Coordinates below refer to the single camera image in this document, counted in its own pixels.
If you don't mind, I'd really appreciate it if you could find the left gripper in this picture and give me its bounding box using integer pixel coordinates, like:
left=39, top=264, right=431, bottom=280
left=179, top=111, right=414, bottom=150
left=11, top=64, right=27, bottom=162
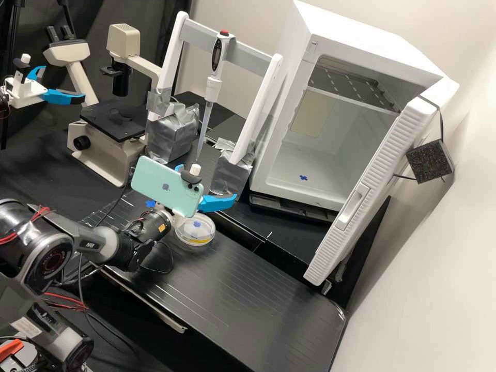
left=4, top=65, right=87, bottom=109

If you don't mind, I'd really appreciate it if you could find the right wrist camera phone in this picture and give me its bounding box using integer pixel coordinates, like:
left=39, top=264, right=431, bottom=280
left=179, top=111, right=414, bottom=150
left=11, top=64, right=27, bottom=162
left=130, top=155, right=205, bottom=219

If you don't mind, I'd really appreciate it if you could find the pipette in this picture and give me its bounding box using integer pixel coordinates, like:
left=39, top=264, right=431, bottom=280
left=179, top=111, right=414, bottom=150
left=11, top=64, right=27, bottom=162
left=195, top=29, right=236, bottom=164

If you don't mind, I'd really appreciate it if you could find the left phone holder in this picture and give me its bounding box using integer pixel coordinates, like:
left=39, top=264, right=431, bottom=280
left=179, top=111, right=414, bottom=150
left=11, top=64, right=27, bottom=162
left=13, top=54, right=33, bottom=85

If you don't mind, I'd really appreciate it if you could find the white pipette stand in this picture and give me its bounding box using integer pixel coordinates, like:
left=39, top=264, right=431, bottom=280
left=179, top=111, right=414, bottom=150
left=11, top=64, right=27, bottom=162
left=146, top=10, right=284, bottom=195

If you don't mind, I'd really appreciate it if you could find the black tray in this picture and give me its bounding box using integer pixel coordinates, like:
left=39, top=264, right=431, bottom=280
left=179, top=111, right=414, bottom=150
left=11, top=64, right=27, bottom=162
left=248, top=193, right=338, bottom=224

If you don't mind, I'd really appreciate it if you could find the petri dish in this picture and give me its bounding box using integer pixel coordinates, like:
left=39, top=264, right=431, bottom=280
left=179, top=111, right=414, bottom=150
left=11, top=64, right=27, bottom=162
left=174, top=214, right=216, bottom=249

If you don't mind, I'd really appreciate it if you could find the white incubator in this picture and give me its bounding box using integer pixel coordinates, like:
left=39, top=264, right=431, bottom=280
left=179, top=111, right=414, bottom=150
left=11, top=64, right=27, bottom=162
left=247, top=0, right=445, bottom=212

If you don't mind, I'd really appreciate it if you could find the black cable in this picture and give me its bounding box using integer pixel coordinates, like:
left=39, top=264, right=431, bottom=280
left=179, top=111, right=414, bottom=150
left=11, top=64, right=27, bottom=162
left=76, top=185, right=135, bottom=226

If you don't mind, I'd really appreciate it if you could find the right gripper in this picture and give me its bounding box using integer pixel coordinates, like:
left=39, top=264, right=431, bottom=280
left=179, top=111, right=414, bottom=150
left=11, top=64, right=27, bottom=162
left=169, top=164, right=238, bottom=231

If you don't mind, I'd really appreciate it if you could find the incubator door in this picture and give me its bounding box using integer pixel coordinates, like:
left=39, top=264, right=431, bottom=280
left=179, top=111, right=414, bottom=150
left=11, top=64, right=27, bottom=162
left=303, top=76, right=460, bottom=288

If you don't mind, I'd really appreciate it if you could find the cream microscope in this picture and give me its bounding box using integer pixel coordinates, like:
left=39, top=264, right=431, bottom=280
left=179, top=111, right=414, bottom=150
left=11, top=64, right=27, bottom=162
left=41, top=23, right=164, bottom=189

